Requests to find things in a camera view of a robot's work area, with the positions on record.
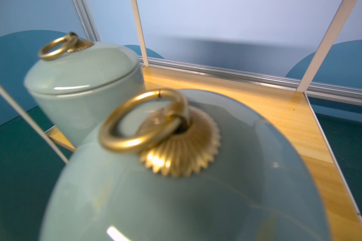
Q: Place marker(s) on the back aluminium frame bar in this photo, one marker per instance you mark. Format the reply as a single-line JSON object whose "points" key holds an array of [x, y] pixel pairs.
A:
{"points": [[324, 91]]}

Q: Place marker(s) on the grey-blue canister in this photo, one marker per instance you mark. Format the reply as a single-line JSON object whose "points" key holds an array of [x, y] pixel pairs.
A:
{"points": [[256, 189], [78, 83]]}

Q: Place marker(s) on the left aluminium frame post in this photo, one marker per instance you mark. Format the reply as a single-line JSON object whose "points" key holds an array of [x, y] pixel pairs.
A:
{"points": [[87, 20]]}

